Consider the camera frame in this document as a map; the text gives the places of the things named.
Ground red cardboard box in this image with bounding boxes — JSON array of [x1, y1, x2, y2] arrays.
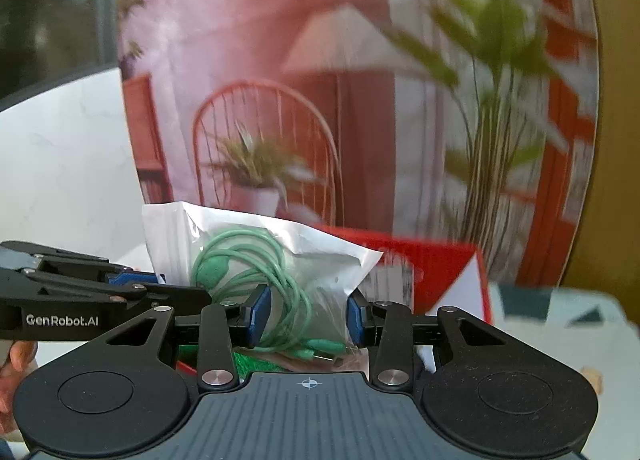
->
[[172, 225, 496, 382]]

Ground wall poster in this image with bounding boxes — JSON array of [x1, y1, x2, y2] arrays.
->
[[116, 0, 601, 292]]

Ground teal geometric patterned cloth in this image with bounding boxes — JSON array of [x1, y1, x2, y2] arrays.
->
[[487, 282, 640, 337]]

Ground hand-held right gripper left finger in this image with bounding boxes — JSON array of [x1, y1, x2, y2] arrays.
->
[[102, 284, 275, 391]]

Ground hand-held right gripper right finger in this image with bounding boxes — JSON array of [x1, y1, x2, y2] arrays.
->
[[346, 289, 507, 390]]

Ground clear bag with green cable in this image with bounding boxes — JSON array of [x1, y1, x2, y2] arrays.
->
[[141, 200, 386, 372]]

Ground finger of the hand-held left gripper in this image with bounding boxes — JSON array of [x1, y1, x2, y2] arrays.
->
[[105, 262, 214, 315]]

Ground person's left hand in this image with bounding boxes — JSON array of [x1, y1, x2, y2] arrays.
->
[[0, 340, 40, 409]]

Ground green fuzzy cloth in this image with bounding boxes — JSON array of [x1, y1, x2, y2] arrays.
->
[[177, 344, 287, 387]]

